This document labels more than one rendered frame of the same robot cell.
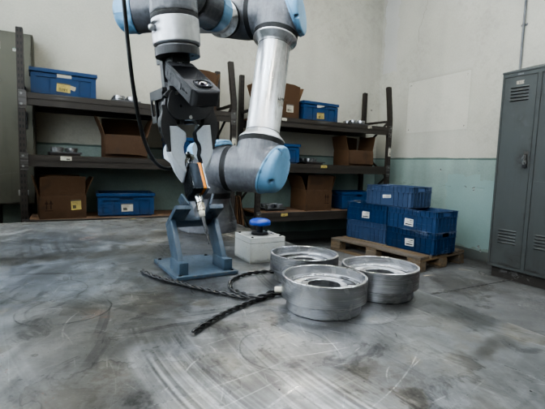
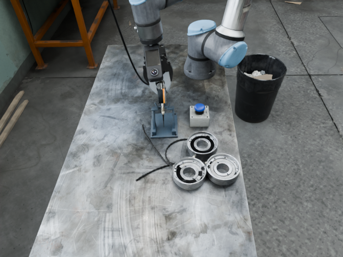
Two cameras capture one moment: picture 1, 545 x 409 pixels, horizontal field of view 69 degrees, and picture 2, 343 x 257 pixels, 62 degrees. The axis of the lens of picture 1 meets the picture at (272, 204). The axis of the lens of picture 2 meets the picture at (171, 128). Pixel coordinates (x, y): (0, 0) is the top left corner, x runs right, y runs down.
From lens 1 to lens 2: 0.67 m
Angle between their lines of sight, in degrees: 48
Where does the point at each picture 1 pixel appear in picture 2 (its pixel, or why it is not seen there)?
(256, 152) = (220, 47)
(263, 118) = (230, 23)
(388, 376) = (173, 224)
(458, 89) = not seen: outside the picture
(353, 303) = (190, 187)
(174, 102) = not seen: hidden behind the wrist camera
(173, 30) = (143, 35)
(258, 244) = (194, 120)
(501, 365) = (213, 235)
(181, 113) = not seen: hidden behind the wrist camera
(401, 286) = (220, 182)
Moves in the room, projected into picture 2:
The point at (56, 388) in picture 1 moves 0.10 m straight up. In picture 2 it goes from (95, 194) to (87, 175)
